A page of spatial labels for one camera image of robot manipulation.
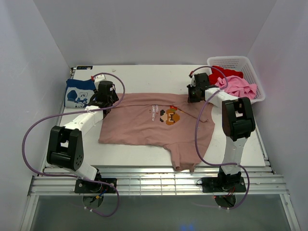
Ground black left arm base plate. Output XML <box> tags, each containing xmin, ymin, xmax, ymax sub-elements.
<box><xmin>74</xmin><ymin>179</ymin><xmax>115</xmax><ymax>193</ymax></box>

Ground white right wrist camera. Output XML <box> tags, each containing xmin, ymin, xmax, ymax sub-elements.
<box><xmin>189</xmin><ymin>71</ymin><xmax>196</xmax><ymax>87</ymax></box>

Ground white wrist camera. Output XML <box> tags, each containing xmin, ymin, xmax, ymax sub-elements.
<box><xmin>91</xmin><ymin>74</ymin><xmax>107</xmax><ymax>85</ymax></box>
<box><xmin>189</xmin><ymin>71</ymin><xmax>196</xmax><ymax>87</ymax></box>

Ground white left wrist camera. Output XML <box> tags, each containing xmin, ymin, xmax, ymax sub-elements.
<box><xmin>91</xmin><ymin>74</ymin><xmax>107</xmax><ymax>85</ymax></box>

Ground aluminium table frame rails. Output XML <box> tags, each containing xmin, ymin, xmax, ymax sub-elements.
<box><xmin>28</xmin><ymin>166</ymin><xmax>289</xmax><ymax>196</ymax></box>

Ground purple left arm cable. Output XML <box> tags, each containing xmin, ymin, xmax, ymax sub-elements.
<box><xmin>22</xmin><ymin>72</ymin><xmax>126</xmax><ymax>217</ymax></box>

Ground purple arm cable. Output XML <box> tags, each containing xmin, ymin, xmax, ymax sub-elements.
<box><xmin>191</xmin><ymin>65</ymin><xmax>250</xmax><ymax>210</ymax></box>
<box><xmin>22</xmin><ymin>72</ymin><xmax>126</xmax><ymax>217</ymax></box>

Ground dusty pink printed t-shirt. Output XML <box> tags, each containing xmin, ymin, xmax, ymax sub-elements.
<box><xmin>98</xmin><ymin>93</ymin><xmax>215</xmax><ymax>172</ymax></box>

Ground bright pink t-shirt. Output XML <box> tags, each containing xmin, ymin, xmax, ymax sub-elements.
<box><xmin>215</xmin><ymin>76</ymin><xmax>257</xmax><ymax>100</ymax></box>

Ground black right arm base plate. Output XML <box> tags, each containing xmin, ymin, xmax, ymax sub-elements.
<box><xmin>201</xmin><ymin>177</ymin><xmax>246</xmax><ymax>193</ymax></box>

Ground red t-shirt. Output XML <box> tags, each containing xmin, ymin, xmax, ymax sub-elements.
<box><xmin>208</xmin><ymin>65</ymin><xmax>244</xmax><ymax>85</ymax></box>

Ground white plastic laundry basket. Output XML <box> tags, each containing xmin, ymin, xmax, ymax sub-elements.
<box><xmin>207</xmin><ymin>56</ymin><xmax>266</xmax><ymax>104</ymax></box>

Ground small blue label sticker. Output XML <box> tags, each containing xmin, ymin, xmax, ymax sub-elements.
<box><xmin>76</xmin><ymin>66</ymin><xmax>93</xmax><ymax>70</ymax></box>

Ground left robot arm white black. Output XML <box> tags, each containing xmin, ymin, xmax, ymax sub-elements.
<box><xmin>47</xmin><ymin>80</ymin><xmax>119</xmax><ymax>192</ymax></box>

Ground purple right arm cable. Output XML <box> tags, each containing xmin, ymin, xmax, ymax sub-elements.
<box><xmin>191</xmin><ymin>65</ymin><xmax>250</xmax><ymax>210</ymax></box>

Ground folded blue printed t-shirt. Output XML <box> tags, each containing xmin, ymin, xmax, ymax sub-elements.
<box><xmin>64</xmin><ymin>79</ymin><xmax>96</xmax><ymax>108</ymax></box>

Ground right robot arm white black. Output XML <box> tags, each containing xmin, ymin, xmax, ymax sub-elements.
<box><xmin>187</xmin><ymin>73</ymin><xmax>256</xmax><ymax>193</ymax></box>

